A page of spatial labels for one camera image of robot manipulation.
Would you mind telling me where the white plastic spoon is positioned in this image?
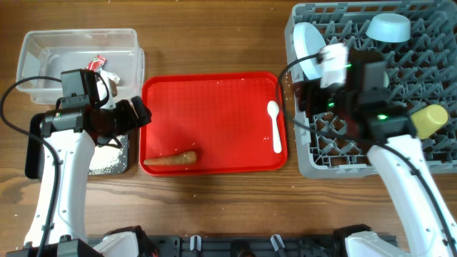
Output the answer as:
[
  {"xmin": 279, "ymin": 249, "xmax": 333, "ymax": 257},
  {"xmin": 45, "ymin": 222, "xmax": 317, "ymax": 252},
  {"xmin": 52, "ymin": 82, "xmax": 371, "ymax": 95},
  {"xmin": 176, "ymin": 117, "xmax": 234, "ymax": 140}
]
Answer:
[{"xmin": 267, "ymin": 101, "xmax": 282, "ymax": 153}]

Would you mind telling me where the light blue plate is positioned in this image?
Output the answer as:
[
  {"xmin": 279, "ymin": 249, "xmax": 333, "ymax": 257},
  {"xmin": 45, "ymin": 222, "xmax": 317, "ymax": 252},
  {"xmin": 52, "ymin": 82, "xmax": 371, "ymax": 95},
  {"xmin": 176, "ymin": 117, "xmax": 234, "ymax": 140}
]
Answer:
[{"xmin": 293, "ymin": 22, "xmax": 326, "ymax": 80}]

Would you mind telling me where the red snack wrapper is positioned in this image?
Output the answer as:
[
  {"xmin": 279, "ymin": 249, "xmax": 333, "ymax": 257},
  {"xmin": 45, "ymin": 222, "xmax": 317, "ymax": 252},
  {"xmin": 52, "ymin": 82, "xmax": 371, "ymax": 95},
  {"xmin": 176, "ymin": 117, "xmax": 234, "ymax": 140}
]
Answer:
[{"xmin": 86, "ymin": 55, "xmax": 107, "ymax": 72}]

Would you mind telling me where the light blue bowl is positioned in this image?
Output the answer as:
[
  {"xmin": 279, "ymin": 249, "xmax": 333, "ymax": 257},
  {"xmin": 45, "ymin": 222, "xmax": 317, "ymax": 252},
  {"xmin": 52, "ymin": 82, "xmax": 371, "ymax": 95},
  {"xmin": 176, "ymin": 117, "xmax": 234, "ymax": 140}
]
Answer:
[{"xmin": 366, "ymin": 14, "xmax": 411, "ymax": 43}]

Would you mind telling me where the yellow plastic cup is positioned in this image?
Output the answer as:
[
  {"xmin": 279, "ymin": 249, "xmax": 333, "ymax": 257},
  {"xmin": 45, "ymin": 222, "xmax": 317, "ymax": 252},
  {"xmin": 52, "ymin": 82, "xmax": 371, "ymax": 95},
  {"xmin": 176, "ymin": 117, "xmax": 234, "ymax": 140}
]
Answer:
[{"xmin": 411, "ymin": 104, "xmax": 449, "ymax": 139}]

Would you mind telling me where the green bowl with rice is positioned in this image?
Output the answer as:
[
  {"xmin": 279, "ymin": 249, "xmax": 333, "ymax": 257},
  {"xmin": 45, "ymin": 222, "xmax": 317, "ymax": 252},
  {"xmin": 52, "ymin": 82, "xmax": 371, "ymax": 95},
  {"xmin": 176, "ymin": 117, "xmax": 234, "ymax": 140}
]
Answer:
[{"xmin": 383, "ymin": 71, "xmax": 389, "ymax": 88}]

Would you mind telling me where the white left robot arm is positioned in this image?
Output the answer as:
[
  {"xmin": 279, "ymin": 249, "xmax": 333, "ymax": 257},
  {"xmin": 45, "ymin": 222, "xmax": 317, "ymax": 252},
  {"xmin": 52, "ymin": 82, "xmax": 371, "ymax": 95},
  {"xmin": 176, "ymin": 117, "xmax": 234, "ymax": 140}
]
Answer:
[{"xmin": 1, "ymin": 69, "xmax": 159, "ymax": 256}]

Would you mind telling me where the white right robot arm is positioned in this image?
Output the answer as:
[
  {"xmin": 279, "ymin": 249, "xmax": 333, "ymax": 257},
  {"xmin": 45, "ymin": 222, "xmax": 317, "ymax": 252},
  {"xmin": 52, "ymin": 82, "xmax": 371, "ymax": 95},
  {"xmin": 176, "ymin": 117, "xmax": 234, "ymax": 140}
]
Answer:
[{"xmin": 299, "ymin": 44, "xmax": 456, "ymax": 256}]

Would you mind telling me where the black waste tray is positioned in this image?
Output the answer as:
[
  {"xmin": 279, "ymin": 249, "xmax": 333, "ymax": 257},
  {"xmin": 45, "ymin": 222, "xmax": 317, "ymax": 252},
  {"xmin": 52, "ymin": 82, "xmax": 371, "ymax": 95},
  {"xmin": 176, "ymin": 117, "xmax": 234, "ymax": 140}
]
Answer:
[{"xmin": 25, "ymin": 135, "xmax": 130, "ymax": 179}]

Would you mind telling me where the clear plastic waste bin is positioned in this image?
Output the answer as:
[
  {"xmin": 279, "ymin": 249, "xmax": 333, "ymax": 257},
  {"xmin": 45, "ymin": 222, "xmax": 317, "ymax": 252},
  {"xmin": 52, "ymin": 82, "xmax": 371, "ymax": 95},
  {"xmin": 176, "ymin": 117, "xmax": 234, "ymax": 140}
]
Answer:
[{"xmin": 16, "ymin": 29, "xmax": 145, "ymax": 101}]

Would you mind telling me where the grey dishwasher rack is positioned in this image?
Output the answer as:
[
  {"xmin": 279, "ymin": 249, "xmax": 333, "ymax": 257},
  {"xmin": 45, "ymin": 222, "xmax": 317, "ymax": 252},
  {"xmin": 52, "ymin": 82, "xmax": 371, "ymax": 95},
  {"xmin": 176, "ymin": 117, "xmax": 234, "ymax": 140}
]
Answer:
[{"xmin": 284, "ymin": 1, "xmax": 456, "ymax": 178}]

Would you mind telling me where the pile of white rice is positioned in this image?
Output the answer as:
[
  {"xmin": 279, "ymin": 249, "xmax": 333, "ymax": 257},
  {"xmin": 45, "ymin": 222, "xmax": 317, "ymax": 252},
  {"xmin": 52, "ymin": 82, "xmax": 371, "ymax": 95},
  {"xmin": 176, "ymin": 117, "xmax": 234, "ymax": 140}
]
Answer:
[{"xmin": 89, "ymin": 135, "xmax": 129, "ymax": 176}]

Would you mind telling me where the orange carrot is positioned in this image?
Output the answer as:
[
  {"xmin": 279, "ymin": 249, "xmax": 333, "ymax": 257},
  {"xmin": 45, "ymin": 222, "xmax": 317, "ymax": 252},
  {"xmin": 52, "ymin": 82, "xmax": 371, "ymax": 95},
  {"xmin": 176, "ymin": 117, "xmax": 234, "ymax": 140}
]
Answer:
[{"xmin": 143, "ymin": 151, "xmax": 198, "ymax": 166}]

